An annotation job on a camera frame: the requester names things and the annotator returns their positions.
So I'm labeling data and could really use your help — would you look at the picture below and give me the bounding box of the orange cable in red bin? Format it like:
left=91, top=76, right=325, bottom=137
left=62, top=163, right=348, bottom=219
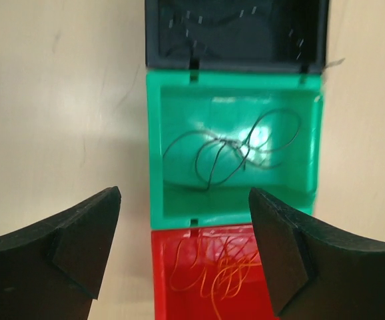
left=169, top=233, right=263, bottom=316

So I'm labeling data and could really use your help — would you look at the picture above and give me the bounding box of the black plastic bin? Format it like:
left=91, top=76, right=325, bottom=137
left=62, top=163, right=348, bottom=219
left=145, top=0, right=330, bottom=74

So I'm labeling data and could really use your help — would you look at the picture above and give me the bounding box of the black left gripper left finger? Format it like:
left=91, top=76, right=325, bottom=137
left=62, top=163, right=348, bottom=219
left=0, top=187, right=121, bottom=320

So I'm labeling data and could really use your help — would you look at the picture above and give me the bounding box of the green plastic bin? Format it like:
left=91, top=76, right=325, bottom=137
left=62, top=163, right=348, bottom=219
left=146, top=70, right=324, bottom=230

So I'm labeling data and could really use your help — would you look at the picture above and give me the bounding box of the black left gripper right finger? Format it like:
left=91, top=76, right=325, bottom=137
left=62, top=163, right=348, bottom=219
left=248, top=188, right=385, bottom=319

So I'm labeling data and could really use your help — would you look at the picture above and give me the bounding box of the red plastic bin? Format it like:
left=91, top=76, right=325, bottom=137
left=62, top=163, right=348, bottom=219
left=151, top=224, right=275, bottom=320

